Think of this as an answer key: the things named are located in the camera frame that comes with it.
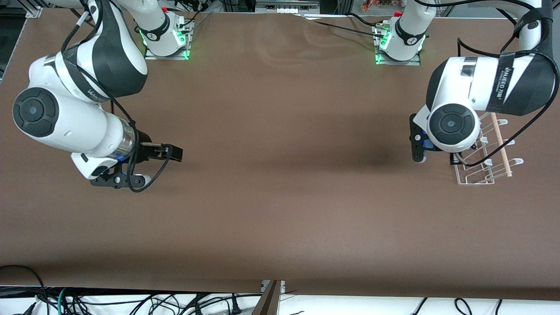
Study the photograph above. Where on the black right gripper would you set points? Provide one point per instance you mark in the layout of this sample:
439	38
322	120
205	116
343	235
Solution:
146	150

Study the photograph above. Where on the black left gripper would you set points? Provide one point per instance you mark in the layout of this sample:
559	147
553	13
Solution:
452	159

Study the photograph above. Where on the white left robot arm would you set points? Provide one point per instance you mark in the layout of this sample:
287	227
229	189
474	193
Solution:
463	83

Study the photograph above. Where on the wooden rack rod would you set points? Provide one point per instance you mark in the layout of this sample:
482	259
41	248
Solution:
503	151

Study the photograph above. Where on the orange background object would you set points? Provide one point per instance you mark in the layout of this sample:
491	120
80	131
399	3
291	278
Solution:
376	5

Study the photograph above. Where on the white power strip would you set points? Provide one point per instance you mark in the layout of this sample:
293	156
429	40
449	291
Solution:
284	8

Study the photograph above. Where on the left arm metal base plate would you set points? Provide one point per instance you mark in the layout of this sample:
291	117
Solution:
415	62

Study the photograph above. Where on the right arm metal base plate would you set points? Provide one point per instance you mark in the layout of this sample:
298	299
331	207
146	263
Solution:
151	57

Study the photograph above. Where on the metal camera post bracket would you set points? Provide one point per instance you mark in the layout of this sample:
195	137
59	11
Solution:
269	302

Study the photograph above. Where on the aluminium frame corner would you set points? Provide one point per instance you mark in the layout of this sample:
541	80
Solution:
34	12

